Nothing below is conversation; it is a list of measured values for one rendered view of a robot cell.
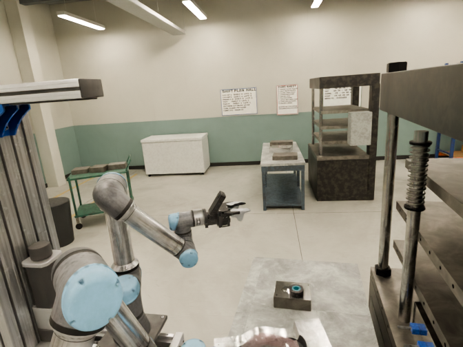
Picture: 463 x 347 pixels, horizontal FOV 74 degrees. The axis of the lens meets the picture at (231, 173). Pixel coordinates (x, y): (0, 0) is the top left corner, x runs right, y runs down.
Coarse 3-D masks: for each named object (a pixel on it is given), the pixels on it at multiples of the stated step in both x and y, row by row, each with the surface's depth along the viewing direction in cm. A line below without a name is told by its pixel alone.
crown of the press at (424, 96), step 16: (400, 64) 160; (384, 80) 165; (400, 80) 135; (416, 80) 115; (432, 80) 100; (448, 80) 88; (384, 96) 165; (400, 96) 136; (416, 96) 115; (432, 96) 100; (448, 96) 88; (400, 112) 136; (416, 112) 115; (432, 112) 100; (448, 112) 88; (432, 128) 100; (448, 128) 88
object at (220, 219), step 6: (222, 204) 143; (204, 210) 138; (222, 210) 138; (228, 210) 140; (210, 216) 138; (216, 216) 140; (222, 216) 138; (228, 216) 140; (210, 222) 139; (216, 222) 140; (222, 222) 139; (228, 222) 140
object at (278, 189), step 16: (272, 144) 625; (288, 144) 618; (272, 160) 507; (288, 160) 499; (304, 160) 492; (272, 176) 663; (288, 176) 655; (304, 176) 488; (272, 192) 565; (288, 192) 559; (304, 192) 495; (304, 208) 503
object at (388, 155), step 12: (396, 120) 169; (396, 132) 171; (396, 144) 173; (384, 156) 178; (384, 168) 179; (384, 180) 180; (384, 192) 181; (384, 204) 183; (384, 216) 185; (384, 228) 186; (384, 240) 188; (384, 252) 190; (384, 264) 192; (384, 276) 192
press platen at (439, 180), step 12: (408, 168) 168; (432, 168) 151; (444, 168) 150; (456, 168) 148; (432, 180) 134; (444, 180) 132; (456, 180) 131; (444, 192) 122; (456, 192) 119; (456, 204) 112
